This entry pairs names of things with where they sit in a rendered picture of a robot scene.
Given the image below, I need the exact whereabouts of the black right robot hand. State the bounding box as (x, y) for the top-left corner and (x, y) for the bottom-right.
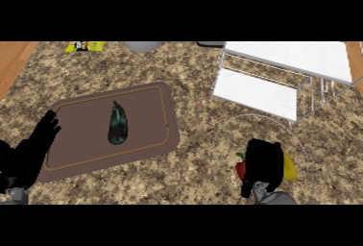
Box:
(239, 137), (287, 199)

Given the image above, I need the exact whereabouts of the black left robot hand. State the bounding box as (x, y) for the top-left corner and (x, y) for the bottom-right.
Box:
(0, 110), (62, 195)

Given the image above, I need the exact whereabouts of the red bell pepper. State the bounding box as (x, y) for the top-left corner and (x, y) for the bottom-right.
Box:
(235, 152), (248, 183)

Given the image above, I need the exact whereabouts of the yellow fruit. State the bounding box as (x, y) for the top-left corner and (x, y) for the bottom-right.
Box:
(281, 151), (300, 183)

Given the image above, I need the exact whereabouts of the brown cutting board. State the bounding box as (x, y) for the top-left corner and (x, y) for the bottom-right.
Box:
(36, 81), (183, 184)

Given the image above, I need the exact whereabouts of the yellow snack bag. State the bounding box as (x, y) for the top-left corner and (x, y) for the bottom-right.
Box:
(64, 40), (107, 54)

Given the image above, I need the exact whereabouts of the dark grey flat object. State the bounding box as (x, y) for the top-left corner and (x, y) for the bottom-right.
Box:
(197, 40), (229, 49)

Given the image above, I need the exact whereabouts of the grey round bowl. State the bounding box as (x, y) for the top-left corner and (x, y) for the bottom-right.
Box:
(124, 40), (164, 54)

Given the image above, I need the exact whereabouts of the white wire tiered shelf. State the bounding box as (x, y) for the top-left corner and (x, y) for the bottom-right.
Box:
(211, 40), (363, 127)

